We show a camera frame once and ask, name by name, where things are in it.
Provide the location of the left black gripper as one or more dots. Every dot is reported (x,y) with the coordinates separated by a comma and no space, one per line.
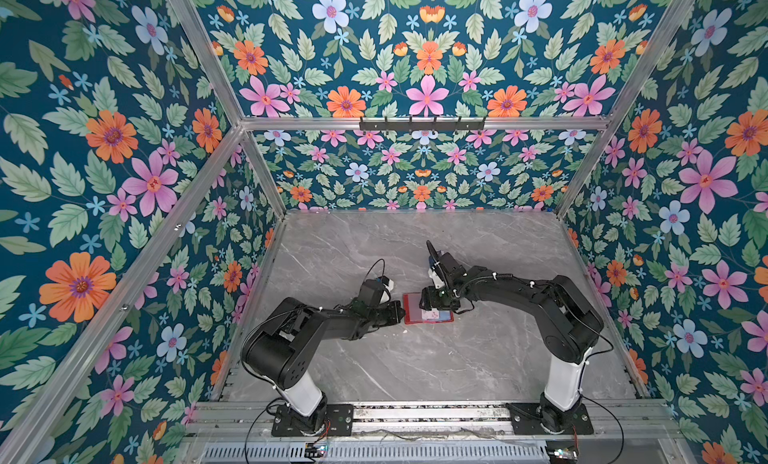
(394,319)

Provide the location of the white credit card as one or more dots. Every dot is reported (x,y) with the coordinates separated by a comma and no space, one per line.
(430,315)

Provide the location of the red card holder wallet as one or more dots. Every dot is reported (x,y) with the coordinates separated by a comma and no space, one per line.
(415,314)

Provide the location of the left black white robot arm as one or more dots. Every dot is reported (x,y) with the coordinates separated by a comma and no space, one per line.
(280,350)

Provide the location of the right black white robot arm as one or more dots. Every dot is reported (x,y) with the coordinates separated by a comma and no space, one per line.
(568,325)

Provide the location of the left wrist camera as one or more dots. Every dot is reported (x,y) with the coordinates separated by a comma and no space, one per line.
(376,291)

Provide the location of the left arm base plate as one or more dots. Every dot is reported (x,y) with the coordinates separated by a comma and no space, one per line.
(328,420)

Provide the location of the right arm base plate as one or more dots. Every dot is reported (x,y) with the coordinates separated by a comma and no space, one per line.
(534,419)

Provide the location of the black hook rail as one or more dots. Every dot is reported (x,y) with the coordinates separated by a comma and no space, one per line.
(436,123)

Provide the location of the aluminium front rail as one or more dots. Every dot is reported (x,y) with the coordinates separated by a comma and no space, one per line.
(611,419)

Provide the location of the white perforated cable tray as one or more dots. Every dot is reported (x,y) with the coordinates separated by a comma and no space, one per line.
(377,452)

